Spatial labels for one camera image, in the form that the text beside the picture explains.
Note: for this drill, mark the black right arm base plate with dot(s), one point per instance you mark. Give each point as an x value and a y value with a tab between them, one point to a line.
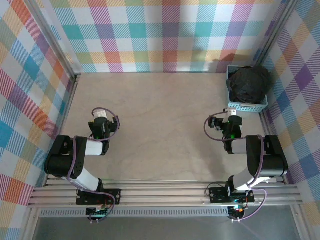
217	195

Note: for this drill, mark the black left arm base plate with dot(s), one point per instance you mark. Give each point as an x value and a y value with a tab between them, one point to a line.
112	195

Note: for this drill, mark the light blue plastic basket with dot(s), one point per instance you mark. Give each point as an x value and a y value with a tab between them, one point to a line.
246	107

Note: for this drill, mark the black t-shirt pile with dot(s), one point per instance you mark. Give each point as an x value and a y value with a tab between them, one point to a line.
250	85

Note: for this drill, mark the aluminium mounting rail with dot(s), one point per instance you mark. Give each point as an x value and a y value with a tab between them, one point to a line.
162	192

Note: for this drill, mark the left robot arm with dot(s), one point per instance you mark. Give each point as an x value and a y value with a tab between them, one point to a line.
62	160

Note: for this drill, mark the grey metal panel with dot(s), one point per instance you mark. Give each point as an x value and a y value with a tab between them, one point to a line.
162	228

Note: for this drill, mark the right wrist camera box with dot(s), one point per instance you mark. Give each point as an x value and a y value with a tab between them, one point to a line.
231	112

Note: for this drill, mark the aluminium corner post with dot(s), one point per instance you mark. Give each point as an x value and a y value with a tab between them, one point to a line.
53	41
275	32

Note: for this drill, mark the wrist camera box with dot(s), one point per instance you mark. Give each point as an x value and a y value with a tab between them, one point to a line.
231	112
100	114

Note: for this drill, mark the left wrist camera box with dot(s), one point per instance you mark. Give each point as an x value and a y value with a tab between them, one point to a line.
100	114

